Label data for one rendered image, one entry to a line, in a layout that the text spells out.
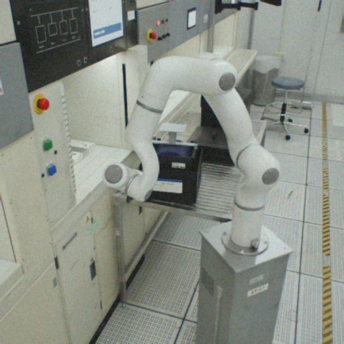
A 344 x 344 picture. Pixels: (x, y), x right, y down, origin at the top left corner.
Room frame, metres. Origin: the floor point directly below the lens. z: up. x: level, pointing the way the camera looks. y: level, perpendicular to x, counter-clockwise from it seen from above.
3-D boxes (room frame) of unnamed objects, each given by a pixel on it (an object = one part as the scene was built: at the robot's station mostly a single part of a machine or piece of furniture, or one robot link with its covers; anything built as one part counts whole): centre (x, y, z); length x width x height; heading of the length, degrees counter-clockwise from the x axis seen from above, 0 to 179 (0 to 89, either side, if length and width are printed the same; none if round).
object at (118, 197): (2.14, -0.20, 0.38); 1.30 x 0.60 x 0.76; 162
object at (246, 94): (2.52, -0.36, 0.89); 0.29 x 0.29 x 0.25; 68
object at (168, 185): (1.71, 0.00, 0.85); 0.28 x 0.28 x 0.17; 81
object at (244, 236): (1.28, -0.30, 0.85); 0.19 x 0.19 x 0.18
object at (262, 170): (1.25, -0.31, 1.07); 0.19 x 0.12 x 0.24; 17
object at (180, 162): (1.70, 0.00, 0.93); 0.24 x 0.20 x 0.32; 81
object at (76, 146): (1.86, 0.55, 0.89); 0.22 x 0.21 x 0.04; 72
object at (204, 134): (2.12, -0.25, 0.83); 0.29 x 0.29 x 0.13; 72
